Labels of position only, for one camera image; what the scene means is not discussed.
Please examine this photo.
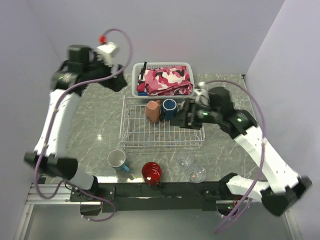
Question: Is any pink camouflage cloth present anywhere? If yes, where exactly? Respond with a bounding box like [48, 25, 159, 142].
[136, 66, 194, 97]

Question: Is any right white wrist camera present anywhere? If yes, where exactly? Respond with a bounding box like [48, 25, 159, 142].
[193, 81, 210, 106]

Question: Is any purple cable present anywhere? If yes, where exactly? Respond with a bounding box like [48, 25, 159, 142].
[33, 28, 134, 222]
[198, 80, 267, 235]

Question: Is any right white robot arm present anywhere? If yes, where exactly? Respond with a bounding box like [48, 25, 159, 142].
[170, 86, 312, 217]

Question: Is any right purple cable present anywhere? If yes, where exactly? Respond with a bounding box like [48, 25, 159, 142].
[198, 80, 267, 235]

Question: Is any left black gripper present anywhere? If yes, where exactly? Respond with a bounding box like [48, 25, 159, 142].
[84, 52, 128, 92]

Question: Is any clear glass cup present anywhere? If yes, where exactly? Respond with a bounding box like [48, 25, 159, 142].
[176, 152, 195, 168]
[188, 165, 207, 184]

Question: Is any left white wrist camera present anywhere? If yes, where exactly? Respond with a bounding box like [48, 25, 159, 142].
[96, 42, 119, 67]

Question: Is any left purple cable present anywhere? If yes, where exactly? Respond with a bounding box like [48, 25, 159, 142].
[33, 28, 134, 222]

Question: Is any clear glass cup far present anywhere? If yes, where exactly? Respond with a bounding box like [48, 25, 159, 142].
[176, 152, 195, 168]

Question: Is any red mug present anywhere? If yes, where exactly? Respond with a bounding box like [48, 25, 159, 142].
[141, 162, 162, 186]

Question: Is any dark blue mug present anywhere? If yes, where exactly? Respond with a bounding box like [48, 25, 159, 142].
[161, 98, 178, 121]

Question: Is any clear glass cup near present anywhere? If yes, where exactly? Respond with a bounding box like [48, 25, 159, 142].
[188, 165, 207, 184]

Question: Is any white plastic basket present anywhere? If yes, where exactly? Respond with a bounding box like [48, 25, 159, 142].
[131, 61, 195, 98]

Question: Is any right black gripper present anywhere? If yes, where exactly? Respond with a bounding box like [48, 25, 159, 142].
[169, 97, 220, 130]

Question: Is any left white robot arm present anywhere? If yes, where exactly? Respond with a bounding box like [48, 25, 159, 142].
[24, 42, 127, 201]

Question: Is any light blue mug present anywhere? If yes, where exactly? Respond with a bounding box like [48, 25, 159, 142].
[107, 149, 131, 173]

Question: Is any black item in basket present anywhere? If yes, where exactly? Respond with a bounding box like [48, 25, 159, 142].
[138, 61, 148, 82]

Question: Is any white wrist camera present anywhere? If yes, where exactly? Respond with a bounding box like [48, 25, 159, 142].
[193, 81, 210, 106]
[96, 42, 119, 67]

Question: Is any white wire dish rack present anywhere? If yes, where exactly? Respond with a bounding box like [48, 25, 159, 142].
[119, 96, 206, 148]

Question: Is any salmon pink mug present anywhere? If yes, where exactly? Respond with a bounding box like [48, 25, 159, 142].
[145, 100, 161, 123]

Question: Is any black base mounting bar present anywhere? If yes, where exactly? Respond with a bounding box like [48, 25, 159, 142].
[69, 181, 251, 213]

